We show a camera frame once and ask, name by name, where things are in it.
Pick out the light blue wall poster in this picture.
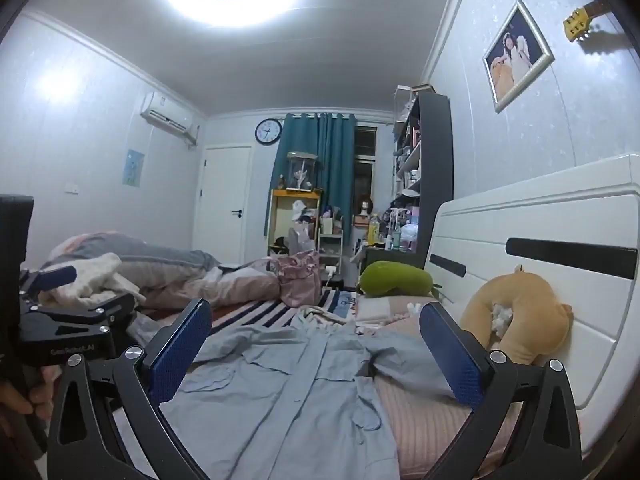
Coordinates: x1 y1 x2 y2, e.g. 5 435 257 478
122 148 146 190

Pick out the yellow shelf unit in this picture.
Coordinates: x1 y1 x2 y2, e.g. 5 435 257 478
264 188 324 257

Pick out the round wall clock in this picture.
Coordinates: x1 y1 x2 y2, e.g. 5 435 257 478
254 118 284 146

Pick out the white air conditioner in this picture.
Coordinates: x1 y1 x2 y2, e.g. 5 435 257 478
139 92 199 147

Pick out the grey pink duvet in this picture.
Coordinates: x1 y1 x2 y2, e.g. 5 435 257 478
39 232 282 312

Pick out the white storage cart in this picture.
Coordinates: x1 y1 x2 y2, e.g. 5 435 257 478
317 207 346 282

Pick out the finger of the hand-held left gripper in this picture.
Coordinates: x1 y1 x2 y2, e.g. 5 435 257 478
20 293 139 367
20 264 79 296

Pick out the teal curtain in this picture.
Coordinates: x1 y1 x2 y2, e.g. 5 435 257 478
272 112 357 241

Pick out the striped bed sheet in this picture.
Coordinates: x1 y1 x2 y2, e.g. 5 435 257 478
107 287 362 411

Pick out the white knitted sweater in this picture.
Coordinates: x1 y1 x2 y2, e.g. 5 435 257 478
39 252 147 312

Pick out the window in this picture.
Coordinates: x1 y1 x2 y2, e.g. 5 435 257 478
353 127 377 222

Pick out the person's left hand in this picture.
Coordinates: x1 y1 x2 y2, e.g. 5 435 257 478
0 365 64 420

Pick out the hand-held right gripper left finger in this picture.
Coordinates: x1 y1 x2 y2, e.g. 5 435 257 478
46 298 221 480

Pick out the pink bag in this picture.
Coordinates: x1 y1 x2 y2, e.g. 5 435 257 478
271 249 322 307

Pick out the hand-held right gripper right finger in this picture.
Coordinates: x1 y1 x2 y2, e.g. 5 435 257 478
419 302 584 480

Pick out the dark bookshelf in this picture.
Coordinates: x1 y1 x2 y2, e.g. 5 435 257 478
392 84 454 267

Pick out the green plush pillow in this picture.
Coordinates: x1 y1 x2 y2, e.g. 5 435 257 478
358 260 444 297

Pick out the pink pillow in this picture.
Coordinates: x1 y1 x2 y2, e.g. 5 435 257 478
354 293 442 335

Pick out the white door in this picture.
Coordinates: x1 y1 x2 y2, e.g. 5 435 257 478
192 144 254 267

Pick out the pink ribbed blanket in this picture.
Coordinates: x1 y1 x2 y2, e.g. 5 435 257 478
374 374 527 480

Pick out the glass display tank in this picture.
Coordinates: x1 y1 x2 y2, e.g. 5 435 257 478
285 151 320 191

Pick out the white bed headboard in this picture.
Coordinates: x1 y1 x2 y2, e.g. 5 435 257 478
424 152 640 457

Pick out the yellow guitar headstock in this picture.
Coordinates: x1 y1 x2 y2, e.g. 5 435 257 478
563 0 614 44

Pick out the framed wall picture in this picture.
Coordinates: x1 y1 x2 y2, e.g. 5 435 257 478
482 0 556 114

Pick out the light blue jacket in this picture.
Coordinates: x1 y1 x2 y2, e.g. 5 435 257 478
162 309 453 480

